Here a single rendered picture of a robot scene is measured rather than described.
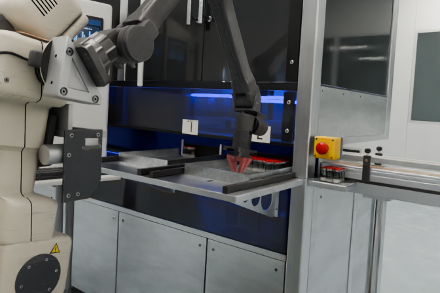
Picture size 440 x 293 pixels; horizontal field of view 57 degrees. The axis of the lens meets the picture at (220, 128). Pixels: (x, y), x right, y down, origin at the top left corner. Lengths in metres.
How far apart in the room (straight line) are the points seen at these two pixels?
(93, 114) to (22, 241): 1.06
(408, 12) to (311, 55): 4.81
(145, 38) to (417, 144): 5.33
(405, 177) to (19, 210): 1.10
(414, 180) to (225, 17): 0.77
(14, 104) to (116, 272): 1.39
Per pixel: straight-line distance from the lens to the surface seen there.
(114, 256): 2.16
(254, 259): 1.60
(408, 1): 6.23
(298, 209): 1.46
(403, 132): 6.03
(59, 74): 0.80
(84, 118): 1.91
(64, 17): 0.98
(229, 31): 1.19
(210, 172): 1.31
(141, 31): 0.90
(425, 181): 1.42
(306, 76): 1.42
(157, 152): 1.76
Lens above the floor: 1.12
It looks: 3 degrees down
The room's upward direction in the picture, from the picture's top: 3 degrees clockwise
